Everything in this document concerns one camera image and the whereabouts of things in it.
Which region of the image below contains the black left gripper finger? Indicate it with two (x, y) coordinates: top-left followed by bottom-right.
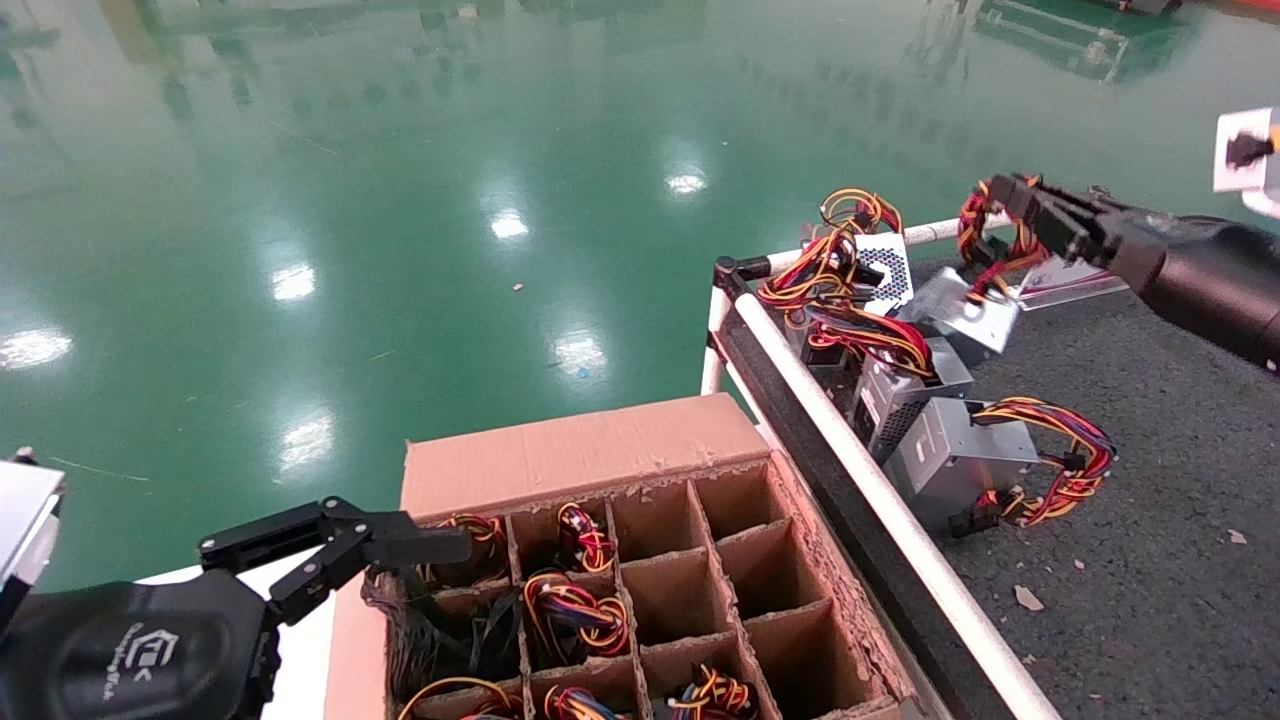
(198, 497), (473, 628)

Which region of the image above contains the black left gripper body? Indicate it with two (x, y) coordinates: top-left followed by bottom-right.
(0, 572), (283, 720)

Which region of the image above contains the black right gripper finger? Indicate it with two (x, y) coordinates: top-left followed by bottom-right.
(988, 173), (1116, 271)
(1035, 180), (1141, 226)

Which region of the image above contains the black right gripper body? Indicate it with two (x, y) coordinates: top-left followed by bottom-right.
(1105, 205), (1280, 373)

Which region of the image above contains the brown cardboard divider box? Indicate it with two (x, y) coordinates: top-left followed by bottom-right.
(325, 392), (926, 720)

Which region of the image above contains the clear acrylic sign holder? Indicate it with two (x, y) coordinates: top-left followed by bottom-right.
(1013, 250), (1131, 311)

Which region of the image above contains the silver power supply perforated face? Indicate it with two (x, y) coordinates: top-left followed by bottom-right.
(755, 188), (916, 321)

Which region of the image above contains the silver power supply with label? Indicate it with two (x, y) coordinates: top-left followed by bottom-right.
(850, 338), (976, 463)

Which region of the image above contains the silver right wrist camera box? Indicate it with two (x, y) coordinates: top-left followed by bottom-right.
(1213, 107), (1280, 219)

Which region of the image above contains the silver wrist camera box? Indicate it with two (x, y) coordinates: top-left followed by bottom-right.
(1213, 107), (1280, 219)
(0, 460), (66, 601)

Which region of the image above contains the black cable bundle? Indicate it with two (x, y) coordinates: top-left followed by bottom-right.
(362, 565), (526, 701)

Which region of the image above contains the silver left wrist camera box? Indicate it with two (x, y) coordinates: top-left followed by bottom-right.
(0, 460), (66, 601)

